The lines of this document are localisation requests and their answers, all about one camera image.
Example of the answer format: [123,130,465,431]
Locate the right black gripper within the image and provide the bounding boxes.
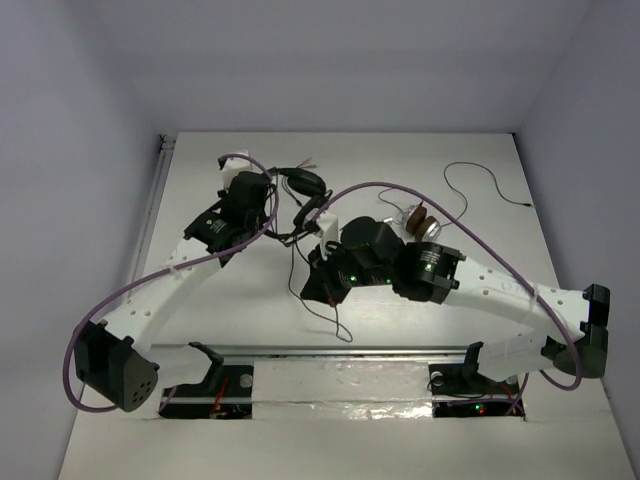
[300,238,393,307]

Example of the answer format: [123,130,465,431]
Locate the black headphone cable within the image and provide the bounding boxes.
[272,158,354,344]

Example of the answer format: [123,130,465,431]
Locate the black headphones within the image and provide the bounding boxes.
[265,167,332,244]

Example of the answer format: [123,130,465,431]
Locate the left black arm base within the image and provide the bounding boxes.
[158,342,254,420]

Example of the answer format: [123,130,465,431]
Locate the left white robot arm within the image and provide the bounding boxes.
[73,171,276,412]

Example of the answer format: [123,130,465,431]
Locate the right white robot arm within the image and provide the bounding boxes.
[301,216,610,393]

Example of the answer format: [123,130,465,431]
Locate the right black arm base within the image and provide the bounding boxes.
[427,342,525,418]

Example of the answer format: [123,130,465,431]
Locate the brown headphones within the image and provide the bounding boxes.
[384,203,442,242]

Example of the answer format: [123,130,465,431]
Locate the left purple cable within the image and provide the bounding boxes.
[62,155,281,412]

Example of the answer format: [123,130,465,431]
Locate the purple cable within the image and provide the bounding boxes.
[62,155,281,412]
[312,182,582,391]

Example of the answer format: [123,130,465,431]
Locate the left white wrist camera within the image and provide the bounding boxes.
[220,150,253,191]

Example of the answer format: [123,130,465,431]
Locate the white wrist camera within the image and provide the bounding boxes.
[220,150,253,191]
[313,211,339,260]

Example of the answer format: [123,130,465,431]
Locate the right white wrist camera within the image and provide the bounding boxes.
[313,211,339,260]

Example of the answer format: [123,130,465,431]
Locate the left aluminium side rail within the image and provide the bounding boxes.
[107,133,175,356]

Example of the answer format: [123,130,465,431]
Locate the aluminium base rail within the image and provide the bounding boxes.
[149,343,556,364]

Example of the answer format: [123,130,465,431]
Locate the thin brown headphone cable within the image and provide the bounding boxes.
[377,160,535,226]

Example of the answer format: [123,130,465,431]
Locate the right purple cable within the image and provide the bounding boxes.
[312,182,582,391]

